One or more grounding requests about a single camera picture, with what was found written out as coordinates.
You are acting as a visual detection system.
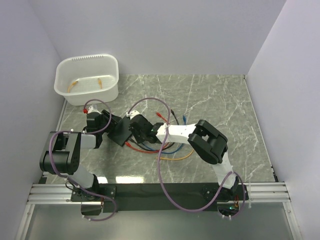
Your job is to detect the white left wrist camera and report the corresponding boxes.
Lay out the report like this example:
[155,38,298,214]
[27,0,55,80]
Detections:
[83,104,100,114]

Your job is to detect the white plastic tub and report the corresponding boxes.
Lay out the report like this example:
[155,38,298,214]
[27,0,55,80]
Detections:
[54,54,119,106]

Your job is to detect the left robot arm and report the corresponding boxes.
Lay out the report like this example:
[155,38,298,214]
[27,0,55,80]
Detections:
[39,109,131,202]

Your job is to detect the red ethernet cable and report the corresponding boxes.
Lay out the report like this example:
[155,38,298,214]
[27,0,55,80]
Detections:
[124,111,169,153]

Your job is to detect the black ethernet cable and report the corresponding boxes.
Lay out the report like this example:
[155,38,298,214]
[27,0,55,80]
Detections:
[129,108,181,151]

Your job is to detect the orange cable in tub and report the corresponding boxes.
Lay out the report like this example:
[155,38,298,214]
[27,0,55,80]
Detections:
[66,77,104,94]

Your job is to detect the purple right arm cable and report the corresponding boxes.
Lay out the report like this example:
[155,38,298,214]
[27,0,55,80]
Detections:
[127,97,247,221]

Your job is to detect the yellow ethernet cable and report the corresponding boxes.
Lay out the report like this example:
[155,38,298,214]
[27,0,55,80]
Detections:
[155,149,195,161]

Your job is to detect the aluminium rail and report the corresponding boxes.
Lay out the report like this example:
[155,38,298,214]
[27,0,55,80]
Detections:
[27,182,291,205]

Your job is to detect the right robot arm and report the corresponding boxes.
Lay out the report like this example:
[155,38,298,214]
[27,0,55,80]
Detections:
[128,114,239,200]

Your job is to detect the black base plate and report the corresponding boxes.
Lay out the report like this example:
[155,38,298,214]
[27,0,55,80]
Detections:
[70,182,249,213]

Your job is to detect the blue ethernet cable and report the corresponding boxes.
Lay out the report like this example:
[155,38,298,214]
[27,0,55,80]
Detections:
[139,114,188,155]

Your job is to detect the black network switch box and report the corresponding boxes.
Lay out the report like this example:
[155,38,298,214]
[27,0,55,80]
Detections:
[107,115,133,147]

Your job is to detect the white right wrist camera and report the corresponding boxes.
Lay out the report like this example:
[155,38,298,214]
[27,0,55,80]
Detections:
[126,110,140,120]

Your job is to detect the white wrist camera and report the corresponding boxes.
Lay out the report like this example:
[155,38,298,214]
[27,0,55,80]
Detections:
[83,104,100,114]
[126,110,140,120]

